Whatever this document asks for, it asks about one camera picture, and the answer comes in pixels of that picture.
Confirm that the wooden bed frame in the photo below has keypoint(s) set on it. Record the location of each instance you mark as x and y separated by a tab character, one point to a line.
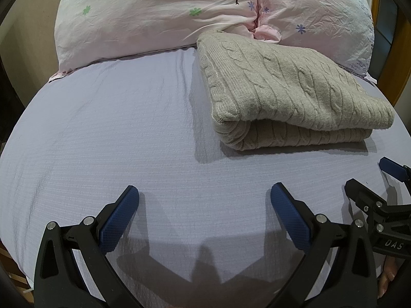
12	272

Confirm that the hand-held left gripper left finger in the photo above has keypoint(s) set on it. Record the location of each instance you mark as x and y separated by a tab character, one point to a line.
118	219

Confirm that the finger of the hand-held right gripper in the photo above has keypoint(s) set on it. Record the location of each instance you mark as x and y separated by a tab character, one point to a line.
391	168
374	206

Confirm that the person's right hand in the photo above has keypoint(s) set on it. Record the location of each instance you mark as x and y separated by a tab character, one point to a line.
388	274

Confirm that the pink floral pillow left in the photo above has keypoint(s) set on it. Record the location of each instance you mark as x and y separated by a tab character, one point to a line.
160	16

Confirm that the lavender bed sheet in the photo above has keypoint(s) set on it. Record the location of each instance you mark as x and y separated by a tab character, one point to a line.
128	141

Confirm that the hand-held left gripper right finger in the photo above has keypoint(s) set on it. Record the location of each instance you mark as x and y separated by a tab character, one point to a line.
289	218

